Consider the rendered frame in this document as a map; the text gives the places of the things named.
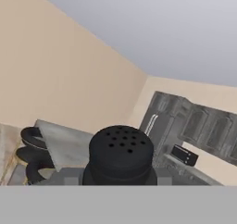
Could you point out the black shaker with holed top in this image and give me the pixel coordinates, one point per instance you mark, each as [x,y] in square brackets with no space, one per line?
[121,153]

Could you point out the dark grey wall cupboards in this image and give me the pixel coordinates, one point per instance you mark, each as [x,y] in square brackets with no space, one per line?
[209,130]

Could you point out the black toaster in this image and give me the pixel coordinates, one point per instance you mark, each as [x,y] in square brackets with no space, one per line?
[184,155]

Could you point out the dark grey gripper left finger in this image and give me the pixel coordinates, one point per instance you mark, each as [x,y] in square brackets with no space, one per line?
[70,176]

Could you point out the dark grey fridge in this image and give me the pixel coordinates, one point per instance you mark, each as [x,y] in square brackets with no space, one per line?
[160,122]

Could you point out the grey counter with base cupboards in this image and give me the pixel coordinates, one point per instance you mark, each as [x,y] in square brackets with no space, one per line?
[185,172]

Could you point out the grey dining table slab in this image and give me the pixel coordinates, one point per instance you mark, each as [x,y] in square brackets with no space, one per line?
[66,143]

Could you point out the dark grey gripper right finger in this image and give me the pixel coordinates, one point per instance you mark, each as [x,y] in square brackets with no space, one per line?
[164,177]

